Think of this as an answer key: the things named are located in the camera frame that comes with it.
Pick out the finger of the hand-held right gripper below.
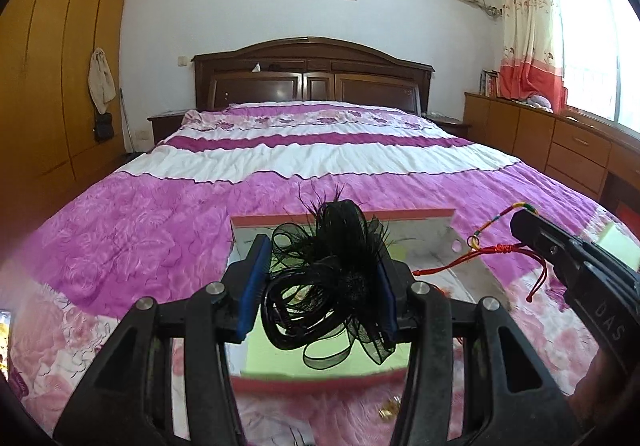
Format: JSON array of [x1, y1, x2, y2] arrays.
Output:
[[510, 220, 584, 288], [517, 209, 597, 255]]

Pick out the red braided bracelet small bell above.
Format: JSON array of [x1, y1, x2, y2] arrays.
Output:
[[411, 202, 556, 302]]

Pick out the pale plush toy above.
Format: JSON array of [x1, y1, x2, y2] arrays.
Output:
[[522, 93, 555, 113]]

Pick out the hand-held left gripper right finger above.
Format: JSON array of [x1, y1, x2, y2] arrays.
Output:
[[375, 251, 583, 446]]

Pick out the bed with purple bedspread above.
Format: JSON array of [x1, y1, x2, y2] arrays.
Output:
[[0, 101, 640, 446]]

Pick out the low wooden cabinet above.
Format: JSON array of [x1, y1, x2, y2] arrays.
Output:
[[463, 92, 640, 207]]

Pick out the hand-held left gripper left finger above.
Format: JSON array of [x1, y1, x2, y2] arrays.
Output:
[[52, 233, 273, 446]]

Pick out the dark wooden headboard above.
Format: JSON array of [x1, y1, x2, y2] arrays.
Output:
[[192, 37, 435, 116]]

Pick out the gold earring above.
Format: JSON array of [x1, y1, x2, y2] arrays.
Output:
[[377, 396, 403, 422]]

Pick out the cream and red curtain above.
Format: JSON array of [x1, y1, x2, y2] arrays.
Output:
[[497, 0, 568, 113]]

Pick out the green paper sheet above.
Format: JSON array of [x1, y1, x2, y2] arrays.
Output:
[[239, 246, 416, 373], [595, 221, 640, 272]]

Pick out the red framed mirror tray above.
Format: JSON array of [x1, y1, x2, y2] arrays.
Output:
[[230, 208, 511, 394]]

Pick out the beige cloth bag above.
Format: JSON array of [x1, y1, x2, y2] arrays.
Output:
[[88, 47, 117, 116]]

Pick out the small black bag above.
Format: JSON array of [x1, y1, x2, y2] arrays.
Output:
[[94, 112, 117, 143]]

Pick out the black feather mesh hair accessory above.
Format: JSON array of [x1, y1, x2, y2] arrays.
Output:
[[262, 182, 401, 372]]

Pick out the dark wooden nightstand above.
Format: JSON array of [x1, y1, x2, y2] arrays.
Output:
[[147, 111, 193, 146], [430, 113, 472, 139]]

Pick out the wooden wardrobe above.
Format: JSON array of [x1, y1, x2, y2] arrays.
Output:
[[0, 0, 136, 227]]

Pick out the thin leaning stick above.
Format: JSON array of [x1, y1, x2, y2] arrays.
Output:
[[119, 87, 133, 154]]

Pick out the window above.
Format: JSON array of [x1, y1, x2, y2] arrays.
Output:
[[555, 0, 640, 137]]

